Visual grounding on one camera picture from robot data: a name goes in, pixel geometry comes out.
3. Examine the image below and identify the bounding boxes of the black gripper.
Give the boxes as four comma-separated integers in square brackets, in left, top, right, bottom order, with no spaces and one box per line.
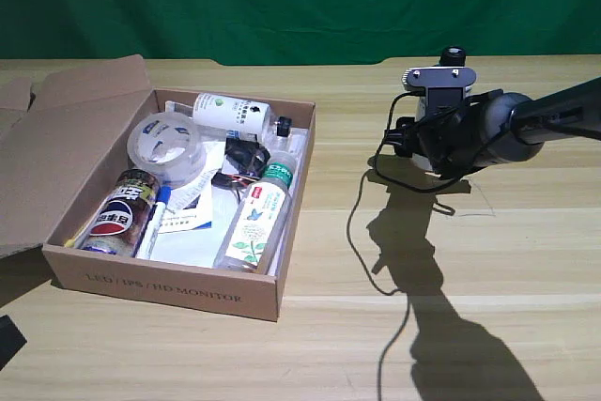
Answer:
[384,100,494,181]

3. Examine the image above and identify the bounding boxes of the clear bottle green flower label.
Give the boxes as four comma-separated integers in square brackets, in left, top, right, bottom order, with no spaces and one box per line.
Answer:
[213,150,298,275]

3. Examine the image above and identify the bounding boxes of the small white bottle black cap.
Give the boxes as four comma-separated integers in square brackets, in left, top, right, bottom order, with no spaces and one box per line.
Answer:
[192,92,293,139]

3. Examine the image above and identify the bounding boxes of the brown cardboard box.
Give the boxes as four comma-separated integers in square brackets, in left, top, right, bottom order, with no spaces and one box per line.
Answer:
[0,54,316,323]

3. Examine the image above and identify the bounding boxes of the green backdrop cloth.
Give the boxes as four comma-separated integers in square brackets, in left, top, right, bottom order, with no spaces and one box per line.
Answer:
[0,0,601,67]

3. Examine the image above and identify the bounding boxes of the white paper sheets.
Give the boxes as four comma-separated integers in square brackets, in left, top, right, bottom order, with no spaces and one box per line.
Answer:
[149,137,245,270]

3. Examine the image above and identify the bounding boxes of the blue white marker pen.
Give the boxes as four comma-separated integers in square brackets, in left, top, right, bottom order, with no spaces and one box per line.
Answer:
[134,184,173,260]

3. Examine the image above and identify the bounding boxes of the clear tape roll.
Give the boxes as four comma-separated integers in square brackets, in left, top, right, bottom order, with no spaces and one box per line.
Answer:
[126,113,208,189]

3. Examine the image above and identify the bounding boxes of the Pepsi can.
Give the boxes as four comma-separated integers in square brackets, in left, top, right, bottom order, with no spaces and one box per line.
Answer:
[79,168,161,256]

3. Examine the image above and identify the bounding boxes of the black flat object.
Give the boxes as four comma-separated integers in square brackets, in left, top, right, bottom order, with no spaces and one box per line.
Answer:
[0,315,27,370]

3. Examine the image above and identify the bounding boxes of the black cable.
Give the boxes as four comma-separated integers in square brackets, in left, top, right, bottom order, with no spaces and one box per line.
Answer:
[373,89,494,195]

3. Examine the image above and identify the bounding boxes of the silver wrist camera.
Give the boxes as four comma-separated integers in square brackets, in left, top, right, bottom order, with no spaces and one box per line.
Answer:
[401,65,478,114]

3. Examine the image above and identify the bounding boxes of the black fan with wires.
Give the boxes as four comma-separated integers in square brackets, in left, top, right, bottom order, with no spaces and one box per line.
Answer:
[210,136,271,196]

